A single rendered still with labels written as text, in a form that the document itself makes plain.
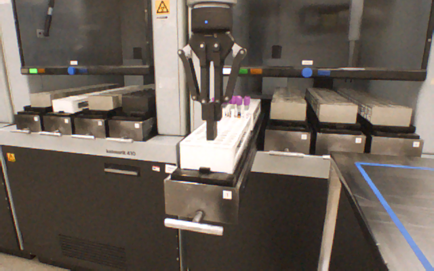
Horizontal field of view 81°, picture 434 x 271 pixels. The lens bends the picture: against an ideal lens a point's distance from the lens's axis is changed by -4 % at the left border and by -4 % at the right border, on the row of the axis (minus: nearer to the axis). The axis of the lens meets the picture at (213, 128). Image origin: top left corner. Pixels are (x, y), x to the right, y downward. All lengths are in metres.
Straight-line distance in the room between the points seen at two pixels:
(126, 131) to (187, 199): 0.55
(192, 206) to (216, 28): 0.31
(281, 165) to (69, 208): 0.90
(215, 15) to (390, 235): 0.39
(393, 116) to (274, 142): 0.37
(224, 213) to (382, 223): 0.24
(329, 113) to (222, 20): 0.54
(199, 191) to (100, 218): 0.80
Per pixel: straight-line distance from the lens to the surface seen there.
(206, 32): 0.49
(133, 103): 1.04
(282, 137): 0.83
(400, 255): 0.36
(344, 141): 0.85
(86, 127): 1.09
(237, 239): 1.02
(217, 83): 0.49
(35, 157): 1.32
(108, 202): 1.16
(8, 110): 1.51
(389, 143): 0.89
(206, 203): 0.48
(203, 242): 1.06
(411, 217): 0.44
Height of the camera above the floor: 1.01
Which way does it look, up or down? 14 degrees down
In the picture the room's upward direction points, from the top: straight up
